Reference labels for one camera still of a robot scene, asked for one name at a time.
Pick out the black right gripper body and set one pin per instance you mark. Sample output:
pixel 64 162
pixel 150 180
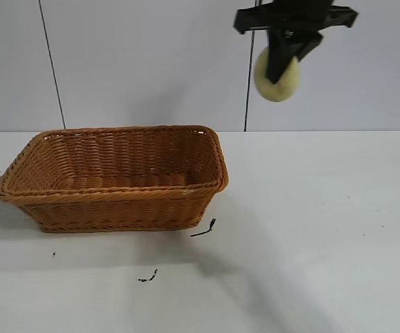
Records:
pixel 296 15

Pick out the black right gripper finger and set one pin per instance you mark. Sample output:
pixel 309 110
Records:
pixel 312 43
pixel 281 55

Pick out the brown woven wicker basket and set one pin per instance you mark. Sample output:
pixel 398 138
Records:
pixel 116 208

